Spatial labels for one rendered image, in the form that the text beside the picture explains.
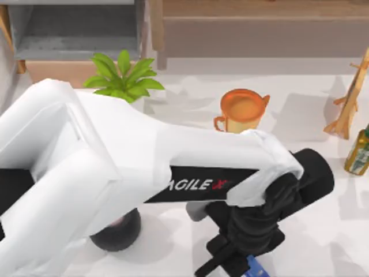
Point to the green bottle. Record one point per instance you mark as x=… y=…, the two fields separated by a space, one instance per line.
x=359 y=154

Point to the green potted plant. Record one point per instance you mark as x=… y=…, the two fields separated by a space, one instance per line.
x=124 y=78

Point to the pale wooden drawer front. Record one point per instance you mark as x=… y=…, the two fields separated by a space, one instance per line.
x=57 y=70

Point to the wooden stand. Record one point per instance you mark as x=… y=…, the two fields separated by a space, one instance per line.
x=350 y=101

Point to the grey pierced drawer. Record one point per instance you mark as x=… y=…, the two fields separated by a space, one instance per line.
x=78 y=34

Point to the wooden open shelf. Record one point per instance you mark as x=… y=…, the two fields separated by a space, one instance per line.
x=259 y=34

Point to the orange trophy cup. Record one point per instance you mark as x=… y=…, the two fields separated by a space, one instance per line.
x=242 y=111

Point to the blue object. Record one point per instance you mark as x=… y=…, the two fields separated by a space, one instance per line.
x=258 y=268

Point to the dark round object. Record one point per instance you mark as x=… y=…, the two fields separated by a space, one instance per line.
x=116 y=235

